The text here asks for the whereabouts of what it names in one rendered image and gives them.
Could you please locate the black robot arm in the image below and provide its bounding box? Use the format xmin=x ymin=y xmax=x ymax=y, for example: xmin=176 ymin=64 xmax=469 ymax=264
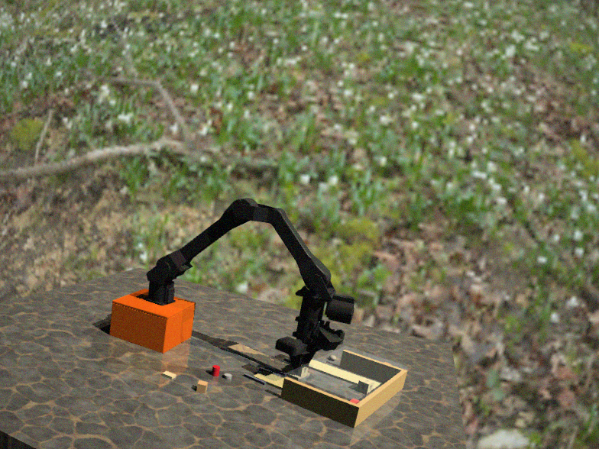
xmin=144 ymin=198 xmax=355 ymax=351

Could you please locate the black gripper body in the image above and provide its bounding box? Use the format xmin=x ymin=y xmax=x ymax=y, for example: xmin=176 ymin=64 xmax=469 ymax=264
xmin=276 ymin=314 xmax=325 ymax=356

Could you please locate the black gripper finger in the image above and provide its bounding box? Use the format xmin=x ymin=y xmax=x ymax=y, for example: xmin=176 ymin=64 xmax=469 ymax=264
xmin=303 ymin=345 xmax=322 ymax=363
xmin=289 ymin=351 xmax=309 ymax=369

